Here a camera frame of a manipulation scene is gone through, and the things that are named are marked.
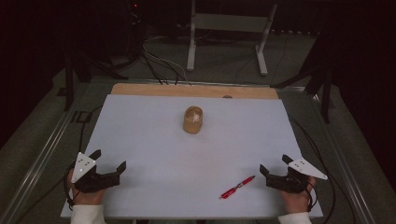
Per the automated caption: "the left hand-held gripper black cable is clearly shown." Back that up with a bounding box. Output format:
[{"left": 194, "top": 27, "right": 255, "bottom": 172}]
[{"left": 63, "top": 105, "right": 105, "bottom": 213}]

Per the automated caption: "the person's right hand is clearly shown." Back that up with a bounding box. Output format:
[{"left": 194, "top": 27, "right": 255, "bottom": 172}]
[{"left": 279, "top": 176, "right": 317, "bottom": 215}]

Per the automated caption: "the black tripod stand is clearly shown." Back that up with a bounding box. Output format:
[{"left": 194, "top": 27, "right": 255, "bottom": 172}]
[
  {"left": 64, "top": 49, "right": 129, "bottom": 112},
  {"left": 270, "top": 31, "right": 336, "bottom": 124}
]

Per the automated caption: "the white board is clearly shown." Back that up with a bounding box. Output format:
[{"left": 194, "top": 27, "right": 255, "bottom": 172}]
[{"left": 60, "top": 93, "right": 324, "bottom": 218}]

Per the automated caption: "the red pen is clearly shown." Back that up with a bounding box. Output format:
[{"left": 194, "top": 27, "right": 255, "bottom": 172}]
[{"left": 219, "top": 175, "right": 256, "bottom": 200}]

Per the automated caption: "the metal floor rail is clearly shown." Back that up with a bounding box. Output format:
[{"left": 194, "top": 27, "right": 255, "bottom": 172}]
[
  {"left": 0, "top": 83, "right": 92, "bottom": 224},
  {"left": 311, "top": 92, "right": 378, "bottom": 224}
]

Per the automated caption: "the right hand-held gripper black cable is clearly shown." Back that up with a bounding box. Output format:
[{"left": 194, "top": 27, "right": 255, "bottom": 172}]
[{"left": 288, "top": 114, "right": 338, "bottom": 224}]

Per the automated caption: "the white metal stand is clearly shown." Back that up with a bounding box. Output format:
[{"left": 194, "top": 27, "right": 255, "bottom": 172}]
[{"left": 186, "top": 0, "right": 278, "bottom": 77}]

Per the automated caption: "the bundle of floor cables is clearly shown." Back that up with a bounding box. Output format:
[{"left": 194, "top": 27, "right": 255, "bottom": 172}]
[{"left": 140, "top": 46, "right": 192, "bottom": 87}]

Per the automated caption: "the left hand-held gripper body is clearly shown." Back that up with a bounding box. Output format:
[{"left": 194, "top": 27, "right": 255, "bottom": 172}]
[{"left": 70, "top": 151, "right": 121, "bottom": 194}]

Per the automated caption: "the dark equipment rack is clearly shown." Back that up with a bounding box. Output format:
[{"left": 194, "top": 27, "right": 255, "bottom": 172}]
[{"left": 124, "top": 0, "right": 146, "bottom": 60}]

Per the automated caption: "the person's left hand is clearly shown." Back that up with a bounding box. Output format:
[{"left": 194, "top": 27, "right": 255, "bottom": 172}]
[{"left": 67, "top": 169, "right": 107, "bottom": 206}]

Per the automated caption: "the round wooden cup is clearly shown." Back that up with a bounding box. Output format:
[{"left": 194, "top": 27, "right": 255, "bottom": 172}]
[{"left": 182, "top": 105, "right": 204, "bottom": 135}]

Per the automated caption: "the hand-held gripper black cable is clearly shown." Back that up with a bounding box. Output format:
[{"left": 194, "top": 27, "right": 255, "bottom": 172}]
[
  {"left": 63, "top": 105, "right": 105, "bottom": 213},
  {"left": 288, "top": 114, "right": 338, "bottom": 224}
]

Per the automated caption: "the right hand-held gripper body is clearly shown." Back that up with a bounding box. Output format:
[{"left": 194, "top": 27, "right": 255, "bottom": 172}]
[{"left": 266, "top": 157, "right": 329, "bottom": 194}]

